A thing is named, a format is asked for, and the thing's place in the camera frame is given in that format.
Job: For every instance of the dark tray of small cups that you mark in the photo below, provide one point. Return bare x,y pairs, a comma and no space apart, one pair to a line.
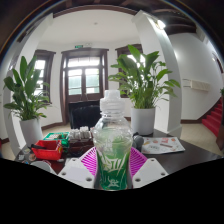
80,138

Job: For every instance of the dark-framed window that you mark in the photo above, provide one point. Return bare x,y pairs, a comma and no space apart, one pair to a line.
121,50
41,73

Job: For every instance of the printed paper leaflet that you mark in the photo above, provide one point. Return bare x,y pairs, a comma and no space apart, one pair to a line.
163,145

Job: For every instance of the clear green-labelled drink bottle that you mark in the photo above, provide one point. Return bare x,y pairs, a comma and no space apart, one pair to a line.
112,150

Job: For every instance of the red staircase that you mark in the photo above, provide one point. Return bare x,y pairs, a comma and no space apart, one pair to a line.
215,118

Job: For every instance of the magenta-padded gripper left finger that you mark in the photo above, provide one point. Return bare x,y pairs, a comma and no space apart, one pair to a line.
78,171

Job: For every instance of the pillar lamp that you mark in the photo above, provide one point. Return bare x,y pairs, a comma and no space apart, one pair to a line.
161,24

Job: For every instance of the red plastic basket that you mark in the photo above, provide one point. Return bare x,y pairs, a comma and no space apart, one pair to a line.
46,150

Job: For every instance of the white wall unit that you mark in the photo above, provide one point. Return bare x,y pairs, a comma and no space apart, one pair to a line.
198,85

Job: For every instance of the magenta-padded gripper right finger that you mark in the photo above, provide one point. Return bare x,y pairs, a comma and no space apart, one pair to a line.
148,171

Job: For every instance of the potted leafy plant white pot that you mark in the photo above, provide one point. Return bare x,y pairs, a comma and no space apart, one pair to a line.
143,86
28,100

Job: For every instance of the grey headphones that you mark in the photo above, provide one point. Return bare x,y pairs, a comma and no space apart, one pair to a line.
138,141

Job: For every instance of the black chair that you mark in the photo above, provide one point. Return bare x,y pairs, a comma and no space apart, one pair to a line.
85,115

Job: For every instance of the green exit sign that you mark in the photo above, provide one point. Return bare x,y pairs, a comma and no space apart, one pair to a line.
79,46

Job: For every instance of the dark wooden double door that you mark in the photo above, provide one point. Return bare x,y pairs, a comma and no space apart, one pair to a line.
83,80

